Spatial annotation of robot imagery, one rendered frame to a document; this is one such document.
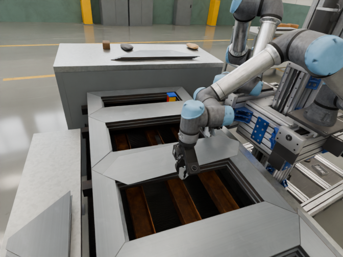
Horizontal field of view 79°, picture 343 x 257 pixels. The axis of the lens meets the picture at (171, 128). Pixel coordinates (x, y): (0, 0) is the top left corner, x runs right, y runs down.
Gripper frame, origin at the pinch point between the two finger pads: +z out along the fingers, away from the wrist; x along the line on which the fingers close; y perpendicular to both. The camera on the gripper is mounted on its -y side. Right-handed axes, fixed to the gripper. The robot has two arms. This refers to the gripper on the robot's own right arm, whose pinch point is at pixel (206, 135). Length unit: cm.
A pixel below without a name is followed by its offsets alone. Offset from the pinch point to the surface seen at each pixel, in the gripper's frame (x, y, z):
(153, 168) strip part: -35.5, 16.5, 0.6
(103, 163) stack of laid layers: -57, 8, 1
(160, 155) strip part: -30.3, 9.0, 0.6
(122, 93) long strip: -38, -62, 1
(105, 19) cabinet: 15, -842, 69
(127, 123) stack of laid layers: -40.5, -25.0, 2.7
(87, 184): -65, 10, 10
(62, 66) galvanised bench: -75, -71, -17
